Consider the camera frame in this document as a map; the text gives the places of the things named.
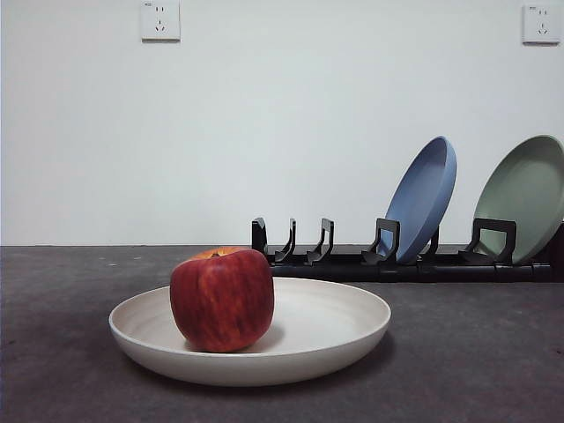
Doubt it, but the black plate rack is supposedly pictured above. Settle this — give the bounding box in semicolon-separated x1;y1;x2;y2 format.
250;217;564;284

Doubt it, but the red apple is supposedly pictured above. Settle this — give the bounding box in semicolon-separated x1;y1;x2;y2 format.
169;246;275;353

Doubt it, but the green plate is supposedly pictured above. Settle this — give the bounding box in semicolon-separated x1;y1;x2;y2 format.
472;134;564;265

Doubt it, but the pale yellow plate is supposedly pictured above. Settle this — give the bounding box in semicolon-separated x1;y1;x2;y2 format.
108;276;392;388

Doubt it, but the blue plate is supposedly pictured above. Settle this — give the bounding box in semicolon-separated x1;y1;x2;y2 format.
384;135;458;264

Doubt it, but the white wall socket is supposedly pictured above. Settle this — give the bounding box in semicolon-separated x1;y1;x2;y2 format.
522;4;560;45
140;1;182;43

